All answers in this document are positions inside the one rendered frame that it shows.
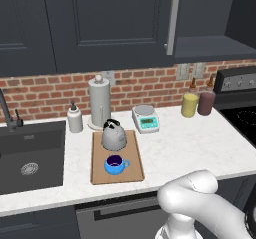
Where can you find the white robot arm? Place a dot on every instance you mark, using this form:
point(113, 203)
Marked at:
point(200, 199)

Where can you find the blue mug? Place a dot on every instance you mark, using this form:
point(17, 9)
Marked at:
point(115, 168)

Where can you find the wooden tray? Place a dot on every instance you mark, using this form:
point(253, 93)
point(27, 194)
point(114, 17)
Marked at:
point(100, 169)

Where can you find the dark grey wide cabinet door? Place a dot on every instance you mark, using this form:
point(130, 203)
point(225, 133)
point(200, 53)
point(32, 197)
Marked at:
point(113, 16)

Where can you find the dark grey lower cabinet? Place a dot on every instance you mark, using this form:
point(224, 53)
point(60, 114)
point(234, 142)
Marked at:
point(233, 189)
point(36, 224)

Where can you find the dark grey narrow cabinet door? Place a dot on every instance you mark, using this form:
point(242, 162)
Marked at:
point(20, 26)

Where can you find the white kitchen scale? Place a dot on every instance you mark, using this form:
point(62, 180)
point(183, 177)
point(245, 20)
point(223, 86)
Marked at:
point(146, 119)

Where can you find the white paper towel roll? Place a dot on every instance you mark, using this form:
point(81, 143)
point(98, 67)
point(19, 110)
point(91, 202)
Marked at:
point(99, 103)

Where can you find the white soap dispenser bottle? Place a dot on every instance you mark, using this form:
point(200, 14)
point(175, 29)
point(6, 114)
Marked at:
point(75, 119)

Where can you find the yellow condiment bottle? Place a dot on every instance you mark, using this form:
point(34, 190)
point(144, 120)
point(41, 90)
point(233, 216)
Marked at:
point(189, 104)

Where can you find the dark red condiment bottle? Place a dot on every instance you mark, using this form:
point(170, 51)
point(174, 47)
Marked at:
point(206, 103)

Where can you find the black sink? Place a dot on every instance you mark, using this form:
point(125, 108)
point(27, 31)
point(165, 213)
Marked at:
point(30, 149)

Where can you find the black stove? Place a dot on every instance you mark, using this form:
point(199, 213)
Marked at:
point(238, 96)

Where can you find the grey dishwasher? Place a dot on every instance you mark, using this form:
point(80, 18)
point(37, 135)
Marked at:
point(120, 226)

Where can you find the dark grey tap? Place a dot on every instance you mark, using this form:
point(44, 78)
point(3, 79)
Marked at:
point(6, 111)

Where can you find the dark grey range hood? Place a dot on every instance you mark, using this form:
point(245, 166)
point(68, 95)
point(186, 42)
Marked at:
point(210, 16)

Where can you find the grey wall outlet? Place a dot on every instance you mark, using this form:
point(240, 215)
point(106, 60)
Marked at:
point(183, 71)
point(199, 70)
point(108, 77)

